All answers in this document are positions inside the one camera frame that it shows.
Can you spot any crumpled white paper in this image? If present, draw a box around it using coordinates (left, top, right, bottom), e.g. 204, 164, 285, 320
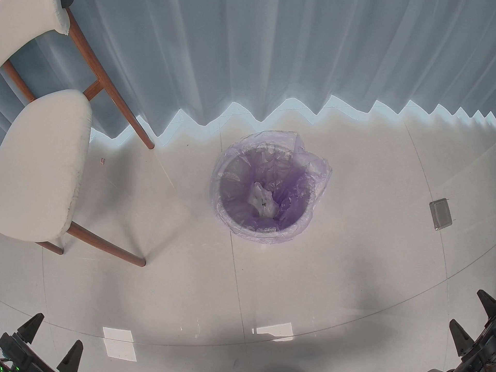
247, 182, 280, 219

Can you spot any pale blue curtain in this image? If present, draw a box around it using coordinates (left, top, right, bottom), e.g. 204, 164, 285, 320
0, 0, 496, 150

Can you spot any white trash bin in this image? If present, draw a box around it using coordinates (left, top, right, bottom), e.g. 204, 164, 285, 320
217, 146, 313, 243

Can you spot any purple plastic bag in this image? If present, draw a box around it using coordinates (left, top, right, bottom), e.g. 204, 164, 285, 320
210, 130, 333, 245

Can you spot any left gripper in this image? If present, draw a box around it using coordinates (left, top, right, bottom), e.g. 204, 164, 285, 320
0, 313, 84, 372

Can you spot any white cushioned wooden chair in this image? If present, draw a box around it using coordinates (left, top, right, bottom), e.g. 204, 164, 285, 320
0, 0, 156, 268

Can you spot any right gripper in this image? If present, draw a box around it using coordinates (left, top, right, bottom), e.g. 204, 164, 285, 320
446, 290, 496, 372

